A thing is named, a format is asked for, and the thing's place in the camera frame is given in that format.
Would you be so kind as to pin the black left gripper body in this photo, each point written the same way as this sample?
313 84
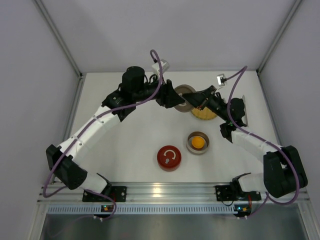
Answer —
166 93

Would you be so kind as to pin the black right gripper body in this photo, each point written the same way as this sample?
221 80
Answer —
206 99

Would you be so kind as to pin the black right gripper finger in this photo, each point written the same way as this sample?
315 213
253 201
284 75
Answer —
210 90
198 100

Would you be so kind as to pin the steel tongs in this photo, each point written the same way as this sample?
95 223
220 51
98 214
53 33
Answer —
245 117

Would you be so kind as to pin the orange round fruit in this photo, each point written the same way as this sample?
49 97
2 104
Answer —
198 142

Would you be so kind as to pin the red round lid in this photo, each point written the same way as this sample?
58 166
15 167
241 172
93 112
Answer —
169 155

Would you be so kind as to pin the red-banded steel container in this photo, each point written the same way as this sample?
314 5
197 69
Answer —
169 168

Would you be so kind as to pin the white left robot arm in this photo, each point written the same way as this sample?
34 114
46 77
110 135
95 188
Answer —
64 161

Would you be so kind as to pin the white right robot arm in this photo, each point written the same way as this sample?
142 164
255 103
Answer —
283 171

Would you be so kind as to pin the round bamboo plate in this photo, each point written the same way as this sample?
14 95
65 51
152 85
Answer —
206 114

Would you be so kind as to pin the beige-banded steel container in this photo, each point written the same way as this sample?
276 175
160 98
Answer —
193 150

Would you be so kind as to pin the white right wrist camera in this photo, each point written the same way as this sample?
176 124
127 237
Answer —
221 80

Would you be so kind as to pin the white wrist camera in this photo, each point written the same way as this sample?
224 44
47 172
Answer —
221 80
163 66

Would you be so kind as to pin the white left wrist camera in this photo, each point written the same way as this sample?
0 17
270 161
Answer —
163 66

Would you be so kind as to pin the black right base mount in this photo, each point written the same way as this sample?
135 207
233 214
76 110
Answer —
225 193

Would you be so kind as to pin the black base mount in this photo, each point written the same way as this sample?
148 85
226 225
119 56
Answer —
225 193
116 193

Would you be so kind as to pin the aluminium rail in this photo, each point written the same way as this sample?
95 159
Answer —
147 192

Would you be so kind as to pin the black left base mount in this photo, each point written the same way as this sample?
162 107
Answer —
116 193

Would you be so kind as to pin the right aluminium frame post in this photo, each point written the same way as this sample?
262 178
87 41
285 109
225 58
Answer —
280 33

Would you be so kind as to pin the aluminium frame post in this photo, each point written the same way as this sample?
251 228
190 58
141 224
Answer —
280 33
44 13

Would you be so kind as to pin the slotted cable duct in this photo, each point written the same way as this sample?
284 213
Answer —
145 209

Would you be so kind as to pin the left aluminium frame post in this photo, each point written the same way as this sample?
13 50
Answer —
44 13

